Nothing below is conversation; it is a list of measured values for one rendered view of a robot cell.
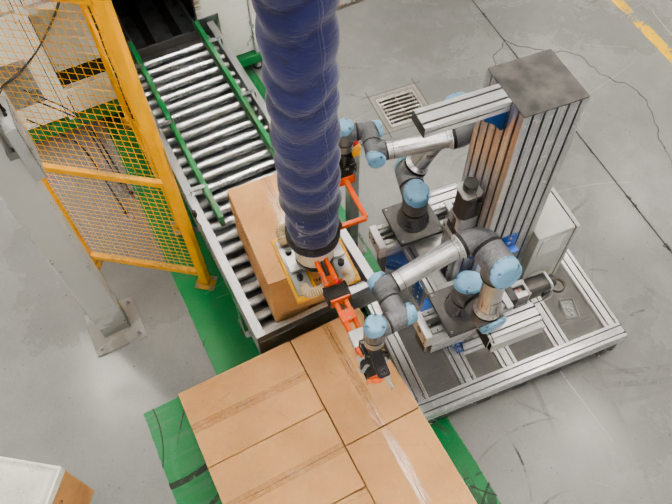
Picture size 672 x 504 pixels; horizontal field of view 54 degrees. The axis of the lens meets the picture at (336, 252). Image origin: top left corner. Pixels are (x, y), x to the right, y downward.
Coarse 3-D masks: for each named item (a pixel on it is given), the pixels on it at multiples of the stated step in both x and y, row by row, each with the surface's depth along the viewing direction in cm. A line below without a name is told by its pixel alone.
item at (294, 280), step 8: (272, 240) 295; (280, 248) 292; (288, 248) 289; (280, 256) 291; (288, 256) 290; (288, 272) 286; (296, 272) 286; (304, 272) 286; (288, 280) 284; (296, 280) 284; (304, 280) 284; (312, 280) 284; (296, 288) 282; (296, 296) 280
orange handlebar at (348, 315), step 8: (352, 192) 294; (360, 208) 289; (344, 224) 285; (352, 224) 285; (320, 264) 275; (328, 264) 274; (320, 272) 272; (336, 304) 264; (344, 312) 262; (352, 312) 262; (344, 320) 260; (352, 320) 261; (360, 352) 253
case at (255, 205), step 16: (272, 176) 339; (240, 192) 334; (256, 192) 334; (272, 192) 334; (240, 208) 329; (256, 208) 329; (272, 208) 329; (240, 224) 331; (256, 224) 324; (272, 224) 324; (256, 240) 319; (256, 256) 314; (272, 256) 314; (256, 272) 343; (272, 272) 309; (272, 288) 310; (288, 288) 316; (272, 304) 322; (288, 304) 329; (304, 304) 336
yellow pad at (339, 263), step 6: (342, 246) 293; (336, 258) 289; (342, 258) 286; (348, 258) 290; (336, 264) 288; (342, 264) 286; (348, 264) 288; (336, 270) 286; (354, 270) 286; (342, 276) 284; (354, 282) 284
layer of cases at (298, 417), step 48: (336, 336) 336; (240, 384) 323; (288, 384) 323; (336, 384) 322; (384, 384) 322; (240, 432) 311; (288, 432) 310; (336, 432) 310; (384, 432) 310; (432, 432) 309; (240, 480) 299; (288, 480) 299; (336, 480) 298; (384, 480) 298; (432, 480) 298
